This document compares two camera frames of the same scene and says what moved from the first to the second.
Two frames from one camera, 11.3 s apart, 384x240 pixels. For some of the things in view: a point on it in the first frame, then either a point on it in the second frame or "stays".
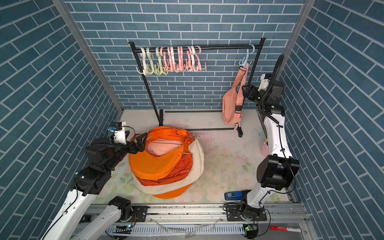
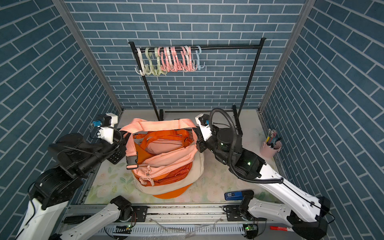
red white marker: x=286 y=229 stays
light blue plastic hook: x=246 y=64 → x=199 y=67
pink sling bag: x=162 y=146 stays
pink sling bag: x=232 y=100 → x=162 y=163
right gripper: x=251 y=90 → x=202 y=146
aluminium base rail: x=196 y=222 stays
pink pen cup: x=264 y=149 stays
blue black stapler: x=241 y=195 stays
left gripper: x=140 y=146 → x=118 y=138
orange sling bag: x=175 y=194 stays
